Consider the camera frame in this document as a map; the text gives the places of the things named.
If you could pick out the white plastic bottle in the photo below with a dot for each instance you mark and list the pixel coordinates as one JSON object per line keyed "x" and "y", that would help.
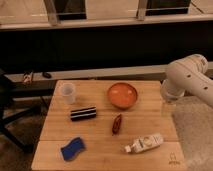
{"x": 145, "y": 143}

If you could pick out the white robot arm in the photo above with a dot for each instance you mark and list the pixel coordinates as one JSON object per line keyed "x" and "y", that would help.
{"x": 187, "y": 75}

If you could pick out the orange ceramic bowl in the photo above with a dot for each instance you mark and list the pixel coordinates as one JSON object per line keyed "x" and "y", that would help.
{"x": 122, "y": 95}

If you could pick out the black white striped block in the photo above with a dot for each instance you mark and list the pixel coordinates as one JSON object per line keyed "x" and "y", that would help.
{"x": 82, "y": 114}

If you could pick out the clear plastic cup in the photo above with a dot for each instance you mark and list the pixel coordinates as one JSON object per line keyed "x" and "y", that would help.
{"x": 68, "y": 92}

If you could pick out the wooden table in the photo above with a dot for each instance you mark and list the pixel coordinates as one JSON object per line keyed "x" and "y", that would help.
{"x": 105, "y": 150}

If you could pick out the small black object on ledge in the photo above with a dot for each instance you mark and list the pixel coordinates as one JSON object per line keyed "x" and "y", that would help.
{"x": 46, "y": 75}

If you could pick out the blue sponge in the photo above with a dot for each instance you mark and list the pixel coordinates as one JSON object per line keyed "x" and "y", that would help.
{"x": 73, "y": 148}

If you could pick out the red white clamp on ledge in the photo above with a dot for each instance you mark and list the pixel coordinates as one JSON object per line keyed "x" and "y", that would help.
{"x": 28, "y": 77}

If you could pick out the black chair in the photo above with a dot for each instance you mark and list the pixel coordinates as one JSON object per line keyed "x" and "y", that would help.
{"x": 9, "y": 114}

